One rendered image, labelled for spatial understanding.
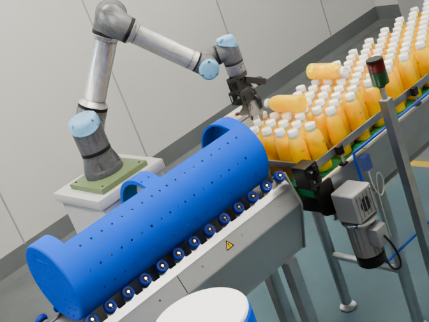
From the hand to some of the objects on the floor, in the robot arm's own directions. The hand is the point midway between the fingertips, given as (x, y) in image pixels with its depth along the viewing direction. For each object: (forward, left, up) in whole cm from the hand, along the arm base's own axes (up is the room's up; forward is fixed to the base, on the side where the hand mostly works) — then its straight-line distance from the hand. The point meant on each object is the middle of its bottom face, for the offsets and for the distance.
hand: (257, 116), depth 319 cm
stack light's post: (+50, +16, -111) cm, 123 cm away
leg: (+3, -25, -111) cm, 114 cm away
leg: (+17, -26, -111) cm, 115 cm away
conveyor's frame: (+18, +67, -111) cm, 131 cm away
